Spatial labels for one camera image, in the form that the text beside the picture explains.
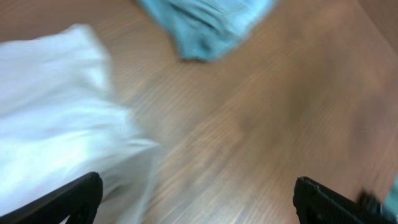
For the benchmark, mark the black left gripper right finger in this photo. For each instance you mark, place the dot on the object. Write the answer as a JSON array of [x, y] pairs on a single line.
[[317, 204]]

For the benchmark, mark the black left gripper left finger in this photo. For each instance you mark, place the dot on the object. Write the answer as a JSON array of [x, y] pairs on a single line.
[[74, 203]]

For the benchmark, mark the beige cotton shorts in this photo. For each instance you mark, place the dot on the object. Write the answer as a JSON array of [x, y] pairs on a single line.
[[60, 120]]

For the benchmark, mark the light blue denim shorts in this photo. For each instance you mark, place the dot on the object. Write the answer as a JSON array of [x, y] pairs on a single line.
[[207, 29]]

